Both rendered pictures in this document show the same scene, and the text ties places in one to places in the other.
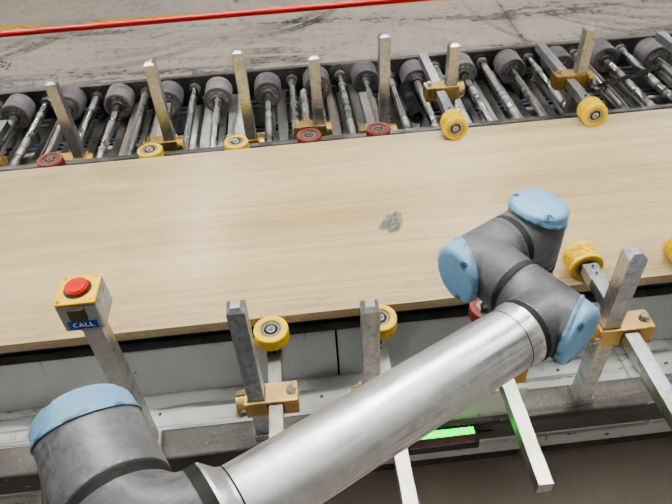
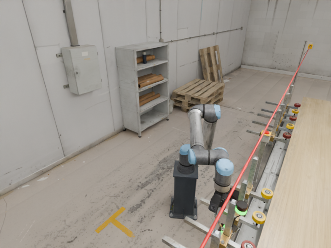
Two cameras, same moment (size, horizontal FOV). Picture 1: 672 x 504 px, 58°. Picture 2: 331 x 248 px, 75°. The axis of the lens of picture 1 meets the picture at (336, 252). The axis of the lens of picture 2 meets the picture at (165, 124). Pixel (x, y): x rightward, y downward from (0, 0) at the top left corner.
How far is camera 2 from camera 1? 159 cm
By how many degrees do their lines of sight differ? 94
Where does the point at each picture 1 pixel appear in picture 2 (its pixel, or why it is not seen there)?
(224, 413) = (261, 204)
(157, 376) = not seen: hidden behind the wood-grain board
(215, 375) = not seen: hidden behind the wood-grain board
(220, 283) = (295, 191)
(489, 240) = (219, 152)
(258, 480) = (194, 113)
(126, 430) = (209, 108)
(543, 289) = (200, 149)
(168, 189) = not seen: outside the picture
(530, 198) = (227, 163)
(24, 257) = (324, 163)
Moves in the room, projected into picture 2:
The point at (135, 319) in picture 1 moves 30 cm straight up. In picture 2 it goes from (285, 172) to (295, 141)
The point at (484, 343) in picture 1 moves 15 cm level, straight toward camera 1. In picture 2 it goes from (195, 137) to (182, 127)
